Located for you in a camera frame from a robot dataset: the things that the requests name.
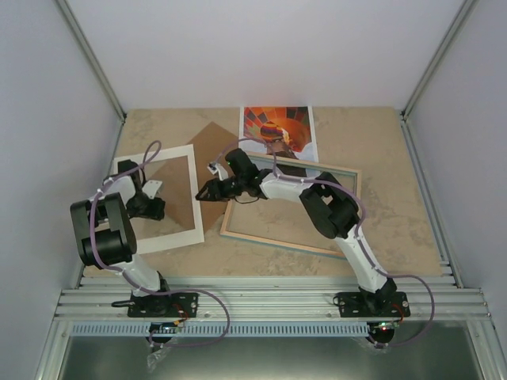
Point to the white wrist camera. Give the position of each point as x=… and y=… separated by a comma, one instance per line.
x=152, y=188
x=218, y=170

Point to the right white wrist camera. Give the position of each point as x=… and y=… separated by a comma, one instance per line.
x=218, y=170

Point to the right small circuit board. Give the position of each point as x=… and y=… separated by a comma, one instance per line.
x=386, y=325

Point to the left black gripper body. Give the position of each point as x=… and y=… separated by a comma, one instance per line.
x=145, y=210

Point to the white mat board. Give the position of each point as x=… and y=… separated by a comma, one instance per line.
x=151, y=238

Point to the grey slotted cable duct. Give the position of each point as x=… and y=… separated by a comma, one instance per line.
x=212, y=329

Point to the left small circuit board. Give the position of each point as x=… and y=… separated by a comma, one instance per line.
x=168, y=327

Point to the clear plastic bag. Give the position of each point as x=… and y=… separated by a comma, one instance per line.
x=155, y=357

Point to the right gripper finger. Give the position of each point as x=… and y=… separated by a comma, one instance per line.
x=211, y=187
x=206, y=197

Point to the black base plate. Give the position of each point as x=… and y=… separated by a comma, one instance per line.
x=178, y=305
x=357, y=304

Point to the blue wooden picture frame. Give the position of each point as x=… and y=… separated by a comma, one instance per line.
x=233, y=225

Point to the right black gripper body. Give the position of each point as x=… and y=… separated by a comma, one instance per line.
x=230, y=191

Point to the right aluminium corner post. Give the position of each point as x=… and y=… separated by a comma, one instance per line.
x=465, y=10

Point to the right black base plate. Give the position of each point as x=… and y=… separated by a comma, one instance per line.
x=357, y=304

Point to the aluminium corner post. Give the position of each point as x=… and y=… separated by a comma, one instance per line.
x=86, y=49
x=465, y=10

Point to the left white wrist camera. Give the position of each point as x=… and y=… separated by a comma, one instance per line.
x=152, y=188

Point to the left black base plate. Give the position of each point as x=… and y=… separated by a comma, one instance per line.
x=178, y=305

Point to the hot air balloon photo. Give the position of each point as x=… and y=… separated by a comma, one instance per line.
x=288, y=131

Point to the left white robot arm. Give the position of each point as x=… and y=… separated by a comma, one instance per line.
x=104, y=233

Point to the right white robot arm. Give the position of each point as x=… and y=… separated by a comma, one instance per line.
x=334, y=211

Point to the left aluminium corner post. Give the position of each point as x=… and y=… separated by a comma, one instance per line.
x=86, y=49

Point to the aluminium rail base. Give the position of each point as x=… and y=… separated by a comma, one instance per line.
x=274, y=298

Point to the clear plastic sheet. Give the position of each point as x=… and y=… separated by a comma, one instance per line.
x=289, y=213

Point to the small circuit board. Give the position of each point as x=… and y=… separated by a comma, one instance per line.
x=168, y=327
x=386, y=325

